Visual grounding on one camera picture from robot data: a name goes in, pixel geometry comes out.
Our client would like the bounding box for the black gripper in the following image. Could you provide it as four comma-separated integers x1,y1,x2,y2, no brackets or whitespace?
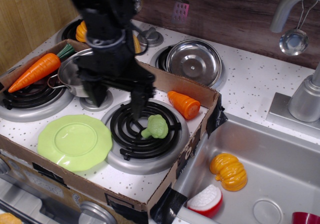
75,40,155,120

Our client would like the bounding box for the green toy broccoli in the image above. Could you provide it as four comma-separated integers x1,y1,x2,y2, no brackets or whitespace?
141,114,169,139

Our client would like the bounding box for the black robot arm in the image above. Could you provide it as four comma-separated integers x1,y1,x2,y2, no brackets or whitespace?
71,0,155,119

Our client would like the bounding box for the small steel pot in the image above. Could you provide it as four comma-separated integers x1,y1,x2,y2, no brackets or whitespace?
47,49,93,98

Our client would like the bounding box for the steel pot lid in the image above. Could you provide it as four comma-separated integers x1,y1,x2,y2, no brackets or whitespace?
165,39,223,87

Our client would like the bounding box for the silver stove knob centre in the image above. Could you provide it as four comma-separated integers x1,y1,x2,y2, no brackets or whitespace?
79,91,114,112

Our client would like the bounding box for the silver stove knob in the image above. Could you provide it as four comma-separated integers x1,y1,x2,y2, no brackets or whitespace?
79,91,114,112
137,27,164,48

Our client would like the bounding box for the front right black burner coil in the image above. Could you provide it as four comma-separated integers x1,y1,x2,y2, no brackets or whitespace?
108,102,182,160

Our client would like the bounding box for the black burner coil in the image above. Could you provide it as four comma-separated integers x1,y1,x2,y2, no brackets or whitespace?
61,19,82,41
0,77,65,110
108,102,182,160

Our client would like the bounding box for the yellow toy corn piece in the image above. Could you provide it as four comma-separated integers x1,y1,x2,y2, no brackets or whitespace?
133,35,141,54

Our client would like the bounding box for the light green plastic plate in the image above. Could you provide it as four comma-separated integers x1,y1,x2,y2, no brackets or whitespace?
37,115,113,172

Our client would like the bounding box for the silver stove knob rear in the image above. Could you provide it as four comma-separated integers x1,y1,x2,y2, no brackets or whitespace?
137,27,164,48

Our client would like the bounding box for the orange pumpkin half on burner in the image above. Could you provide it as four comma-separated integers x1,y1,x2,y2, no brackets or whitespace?
75,21,87,43

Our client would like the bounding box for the orange carrot half piece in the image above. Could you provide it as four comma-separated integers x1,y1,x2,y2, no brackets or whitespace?
167,91,201,120

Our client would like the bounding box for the whole orange toy carrot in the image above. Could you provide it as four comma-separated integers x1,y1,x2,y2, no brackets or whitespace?
7,44,75,93

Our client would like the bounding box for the rear left black burner coil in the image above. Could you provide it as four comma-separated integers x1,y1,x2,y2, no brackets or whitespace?
61,19,82,41

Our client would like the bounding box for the front left black burner coil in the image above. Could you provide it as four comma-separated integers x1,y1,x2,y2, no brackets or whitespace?
0,77,65,110

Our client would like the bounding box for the cardboard fence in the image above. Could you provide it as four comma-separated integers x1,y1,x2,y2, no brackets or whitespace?
0,40,220,223

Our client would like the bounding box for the silver oven front knob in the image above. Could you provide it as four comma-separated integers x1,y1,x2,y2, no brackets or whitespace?
78,201,117,224

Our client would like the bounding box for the orange pumpkin half in sink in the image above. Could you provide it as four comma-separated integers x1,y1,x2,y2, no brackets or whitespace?
209,153,248,191

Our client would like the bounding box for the red white toy radish slice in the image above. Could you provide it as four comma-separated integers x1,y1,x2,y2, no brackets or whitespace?
186,184,223,218

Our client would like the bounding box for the yellow toy at bottom edge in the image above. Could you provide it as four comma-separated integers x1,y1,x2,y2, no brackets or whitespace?
0,212,22,224

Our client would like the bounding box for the steel sink basin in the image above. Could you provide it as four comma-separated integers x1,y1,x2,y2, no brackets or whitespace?
174,115,320,223

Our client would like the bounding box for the hanging steel ladle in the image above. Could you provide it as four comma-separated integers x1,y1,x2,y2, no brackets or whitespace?
279,0,318,56

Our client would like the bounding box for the silver faucet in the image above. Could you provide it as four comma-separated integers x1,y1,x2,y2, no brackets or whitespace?
266,0,320,136

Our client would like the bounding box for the red cup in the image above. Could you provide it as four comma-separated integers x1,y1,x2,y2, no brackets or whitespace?
291,212,320,224

